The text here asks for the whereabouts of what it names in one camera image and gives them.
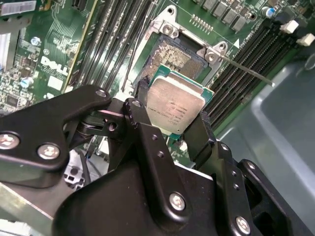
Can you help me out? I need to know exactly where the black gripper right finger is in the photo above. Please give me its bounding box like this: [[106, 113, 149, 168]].
[[184, 110, 306, 236]]

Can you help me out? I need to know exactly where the silver CPU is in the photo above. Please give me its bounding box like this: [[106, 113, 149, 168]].
[[146, 63, 215, 141]]

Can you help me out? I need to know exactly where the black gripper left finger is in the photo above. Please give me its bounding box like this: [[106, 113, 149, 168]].
[[0, 75, 195, 223]]

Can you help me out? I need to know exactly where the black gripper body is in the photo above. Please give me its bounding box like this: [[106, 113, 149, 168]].
[[53, 161, 234, 236]]

